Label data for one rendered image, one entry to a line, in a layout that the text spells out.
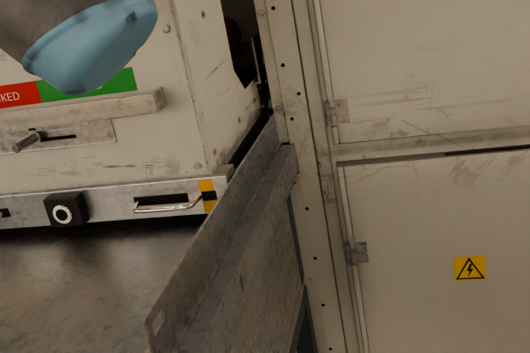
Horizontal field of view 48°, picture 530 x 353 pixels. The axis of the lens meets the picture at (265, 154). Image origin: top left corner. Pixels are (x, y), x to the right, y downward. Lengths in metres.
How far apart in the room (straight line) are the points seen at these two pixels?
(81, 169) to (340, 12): 0.53
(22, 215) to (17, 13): 0.68
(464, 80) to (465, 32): 0.09
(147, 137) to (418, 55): 0.51
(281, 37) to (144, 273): 0.54
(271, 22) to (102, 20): 0.78
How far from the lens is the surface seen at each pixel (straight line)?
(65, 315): 0.82
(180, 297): 0.70
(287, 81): 1.18
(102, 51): 0.41
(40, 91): 0.98
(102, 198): 0.98
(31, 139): 0.99
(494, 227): 1.27
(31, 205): 1.05
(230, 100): 1.04
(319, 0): 1.13
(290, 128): 1.21
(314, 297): 1.38
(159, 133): 0.91
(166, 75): 0.88
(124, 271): 0.87
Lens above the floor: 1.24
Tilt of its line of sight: 19 degrees down
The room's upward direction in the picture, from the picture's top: 11 degrees counter-clockwise
